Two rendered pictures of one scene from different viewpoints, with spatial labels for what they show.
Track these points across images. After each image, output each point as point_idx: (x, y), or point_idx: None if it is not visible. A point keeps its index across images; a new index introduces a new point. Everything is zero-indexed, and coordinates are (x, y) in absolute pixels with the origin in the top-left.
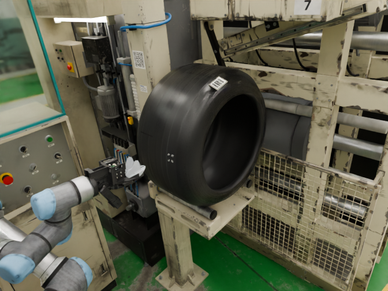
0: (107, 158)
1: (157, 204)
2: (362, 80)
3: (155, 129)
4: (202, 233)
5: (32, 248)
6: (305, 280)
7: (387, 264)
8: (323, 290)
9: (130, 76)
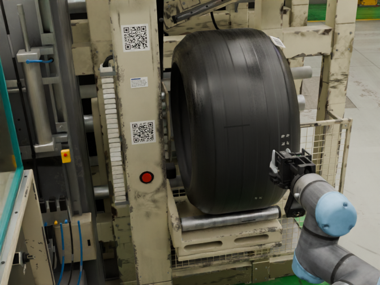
0: (279, 154)
1: (183, 253)
2: (297, 28)
3: (251, 113)
4: (271, 243)
5: (371, 265)
6: (270, 280)
7: (300, 223)
8: (289, 276)
9: (101, 70)
